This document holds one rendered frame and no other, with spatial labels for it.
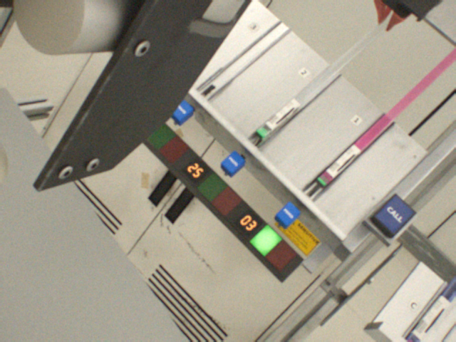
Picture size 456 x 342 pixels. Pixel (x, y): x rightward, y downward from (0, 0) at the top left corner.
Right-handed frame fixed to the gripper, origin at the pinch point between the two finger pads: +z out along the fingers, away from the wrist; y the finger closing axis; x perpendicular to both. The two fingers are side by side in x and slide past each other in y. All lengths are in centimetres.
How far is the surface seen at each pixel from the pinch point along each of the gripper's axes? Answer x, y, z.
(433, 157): 12.9, -19.9, 1.0
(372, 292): -30, -36, 149
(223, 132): 32.0, 4.6, 3.8
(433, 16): -7.0, -4.3, 0.0
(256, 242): 39.9, -10.5, 6.0
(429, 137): -100, -11, 151
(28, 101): 38, 52, 50
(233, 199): 37.8, -3.6, 5.7
